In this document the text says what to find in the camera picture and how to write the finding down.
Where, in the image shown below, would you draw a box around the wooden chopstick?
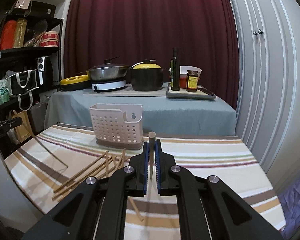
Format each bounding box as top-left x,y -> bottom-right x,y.
128,197 -> 143,222
105,151 -> 109,177
53,151 -> 109,193
114,148 -> 126,171
148,131 -> 156,180

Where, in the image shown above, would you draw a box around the white perforated utensil holder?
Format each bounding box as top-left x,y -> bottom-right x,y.
89,103 -> 143,150

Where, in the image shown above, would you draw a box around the grey blue tablecloth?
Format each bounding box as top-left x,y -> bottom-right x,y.
44,86 -> 236,136

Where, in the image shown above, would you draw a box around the grey cutting board tray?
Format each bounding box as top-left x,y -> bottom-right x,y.
166,85 -> 217,101

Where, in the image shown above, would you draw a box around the white induction cooker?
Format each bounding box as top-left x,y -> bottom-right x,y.
91,80 -> 126,92

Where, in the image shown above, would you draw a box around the yellow lid electric cooker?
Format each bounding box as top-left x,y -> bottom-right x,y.
60,75 -> 91,91

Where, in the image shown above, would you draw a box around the red container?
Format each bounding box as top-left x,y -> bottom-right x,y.
180,77 -> 187,89

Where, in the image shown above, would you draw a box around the sauce jar yellow label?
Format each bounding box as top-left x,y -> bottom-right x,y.
186,70 -> 198,93

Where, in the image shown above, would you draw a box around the steel wok with lid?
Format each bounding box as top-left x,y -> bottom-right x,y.
86,56 -> 130,81

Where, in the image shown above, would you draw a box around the black pot yellow lid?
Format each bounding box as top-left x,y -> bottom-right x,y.
130,59 -> 164,92

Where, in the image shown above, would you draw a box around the black white tote bag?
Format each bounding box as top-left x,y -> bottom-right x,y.
5,69 -> 39,112

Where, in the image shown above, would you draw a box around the dark olive oil bottle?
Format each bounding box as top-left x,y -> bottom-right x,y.
170,47 -> 180,90

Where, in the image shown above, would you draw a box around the black air fryer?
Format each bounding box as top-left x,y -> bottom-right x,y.
37,56 -> 53,86

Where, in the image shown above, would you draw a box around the black storage shelf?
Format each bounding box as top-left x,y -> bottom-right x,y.
0,0 -> 63,157

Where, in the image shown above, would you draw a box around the red striped round box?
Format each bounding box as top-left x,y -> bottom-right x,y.
39,31 -> 59,47

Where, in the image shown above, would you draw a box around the white wardrobe doors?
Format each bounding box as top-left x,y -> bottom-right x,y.
231,0 -> 300,189

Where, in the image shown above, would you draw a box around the orange bag on shelf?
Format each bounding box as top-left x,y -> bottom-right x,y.
0,20 -> 17,50

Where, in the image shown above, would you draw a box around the dark red curtain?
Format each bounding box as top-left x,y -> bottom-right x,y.
64,0 -> 239,108

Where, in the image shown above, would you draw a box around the black handled knife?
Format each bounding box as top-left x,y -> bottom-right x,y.
197,85 -> 214,96

